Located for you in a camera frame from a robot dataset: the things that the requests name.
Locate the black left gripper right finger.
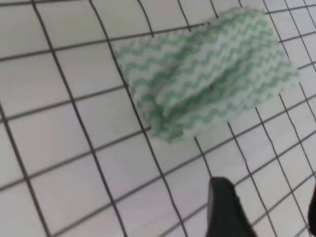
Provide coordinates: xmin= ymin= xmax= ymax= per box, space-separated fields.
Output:
xmin=308 ymin=187 xmax=316 ymax=226

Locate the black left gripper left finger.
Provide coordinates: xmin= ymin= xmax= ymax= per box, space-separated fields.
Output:
xmin=206 ymin=177 xmax=257 ymax=237

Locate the green wavy striped towel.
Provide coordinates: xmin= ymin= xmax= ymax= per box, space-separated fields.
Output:
xmin=113 ymin=7 xmax=300 ymax=143

